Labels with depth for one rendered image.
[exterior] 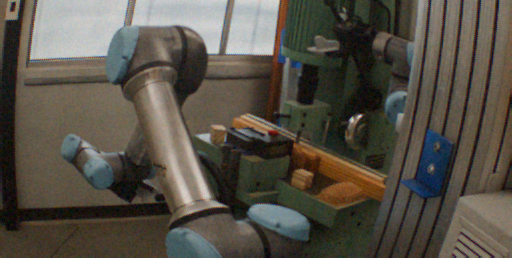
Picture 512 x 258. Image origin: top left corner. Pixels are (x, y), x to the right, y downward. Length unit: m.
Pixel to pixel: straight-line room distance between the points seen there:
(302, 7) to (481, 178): 1.03
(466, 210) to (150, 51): 0.68
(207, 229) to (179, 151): 0.15
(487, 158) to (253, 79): 2.73
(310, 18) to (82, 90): 1.52
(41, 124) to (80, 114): 0.25
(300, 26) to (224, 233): 0.85
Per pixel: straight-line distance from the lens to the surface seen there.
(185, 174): 1.05
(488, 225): 0.75
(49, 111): 2.90
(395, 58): 1.42
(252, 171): 1.62
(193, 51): 1.20
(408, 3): 1.90
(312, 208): 1.61
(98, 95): 2.98
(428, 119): 0.94
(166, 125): 1.08
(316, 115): 1.82
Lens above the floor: 1.49
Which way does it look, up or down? 15 degrees down
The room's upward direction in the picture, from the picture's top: 9 degrees clockwise
